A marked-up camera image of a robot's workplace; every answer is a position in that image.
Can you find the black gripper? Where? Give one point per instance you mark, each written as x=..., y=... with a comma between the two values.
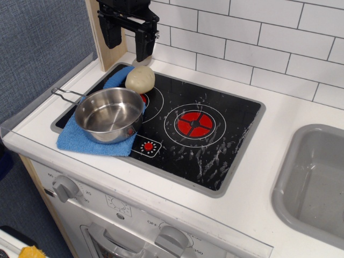
x=134, y=16

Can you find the stainless steel pot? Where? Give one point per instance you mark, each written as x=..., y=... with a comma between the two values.
x=107, y=116

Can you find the metal spoon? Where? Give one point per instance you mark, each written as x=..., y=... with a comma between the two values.
x=145, y=62

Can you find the beige toy potato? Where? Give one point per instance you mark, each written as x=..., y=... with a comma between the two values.
x=141, y=80

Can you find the blue ridged toy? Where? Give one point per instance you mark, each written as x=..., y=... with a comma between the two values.
x=115, y=80

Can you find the blue cloth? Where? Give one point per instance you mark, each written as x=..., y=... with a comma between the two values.
x=73, y=138

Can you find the black toy stovetop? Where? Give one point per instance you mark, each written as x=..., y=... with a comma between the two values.
x=192, y=135

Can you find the grey left oven knob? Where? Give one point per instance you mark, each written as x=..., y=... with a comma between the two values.
x=65, y=188

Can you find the grey oven knob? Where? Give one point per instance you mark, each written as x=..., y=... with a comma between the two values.
x=65, y=188
x=172, y=240

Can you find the white toy oven front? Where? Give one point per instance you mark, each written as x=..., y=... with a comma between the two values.
x=99, y=225

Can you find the grey right oven knob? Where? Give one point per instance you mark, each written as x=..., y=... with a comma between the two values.
x=172, y=240

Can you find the yellow object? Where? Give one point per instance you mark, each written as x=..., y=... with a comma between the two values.
x=31, y=252

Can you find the grey sink basin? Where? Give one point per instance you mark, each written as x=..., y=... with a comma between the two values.
x=308, y=194

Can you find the wooden post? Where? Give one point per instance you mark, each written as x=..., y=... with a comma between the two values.
x=108, y=54

